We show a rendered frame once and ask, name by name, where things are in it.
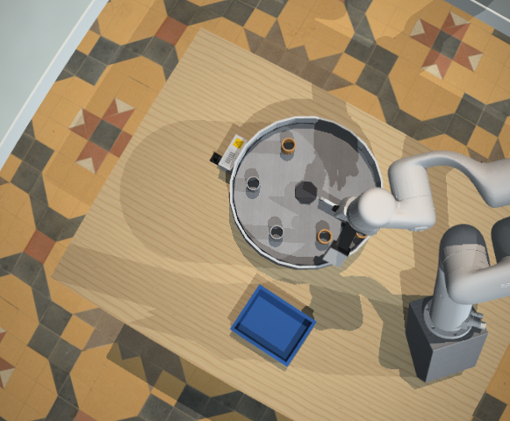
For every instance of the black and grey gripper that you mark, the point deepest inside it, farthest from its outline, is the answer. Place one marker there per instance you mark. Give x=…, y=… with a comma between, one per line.
x=341, y=213

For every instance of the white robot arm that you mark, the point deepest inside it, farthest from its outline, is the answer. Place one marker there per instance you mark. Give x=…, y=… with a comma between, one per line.
x=470, y=278

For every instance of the blue crate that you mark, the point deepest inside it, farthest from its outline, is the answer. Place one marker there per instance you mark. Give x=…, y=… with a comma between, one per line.
x=267, y=321

